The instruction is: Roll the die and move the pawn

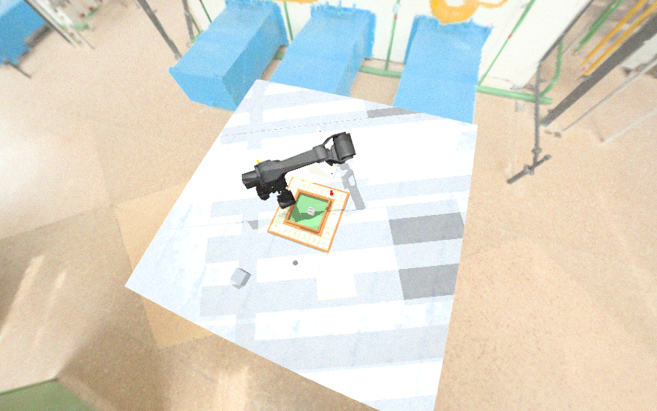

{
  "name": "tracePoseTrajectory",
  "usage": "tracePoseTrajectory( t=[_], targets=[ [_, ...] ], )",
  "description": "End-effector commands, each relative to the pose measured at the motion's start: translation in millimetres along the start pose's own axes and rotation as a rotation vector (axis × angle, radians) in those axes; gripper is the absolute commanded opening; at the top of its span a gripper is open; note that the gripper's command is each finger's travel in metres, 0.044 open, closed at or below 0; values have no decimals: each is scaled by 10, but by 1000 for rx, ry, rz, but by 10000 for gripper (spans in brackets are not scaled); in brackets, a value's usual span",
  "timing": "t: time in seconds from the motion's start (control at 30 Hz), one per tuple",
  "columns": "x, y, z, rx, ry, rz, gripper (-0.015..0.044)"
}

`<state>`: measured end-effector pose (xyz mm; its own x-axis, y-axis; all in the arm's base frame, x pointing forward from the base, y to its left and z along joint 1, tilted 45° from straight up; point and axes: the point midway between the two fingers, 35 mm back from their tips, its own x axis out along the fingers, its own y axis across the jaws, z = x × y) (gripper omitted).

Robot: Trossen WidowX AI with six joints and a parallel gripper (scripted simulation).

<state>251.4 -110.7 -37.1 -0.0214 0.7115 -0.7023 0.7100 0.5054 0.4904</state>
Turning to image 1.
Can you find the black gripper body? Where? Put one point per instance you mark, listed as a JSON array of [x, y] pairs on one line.
[[286, 198]]

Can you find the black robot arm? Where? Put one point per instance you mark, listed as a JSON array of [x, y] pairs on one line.
[[269, 172]]

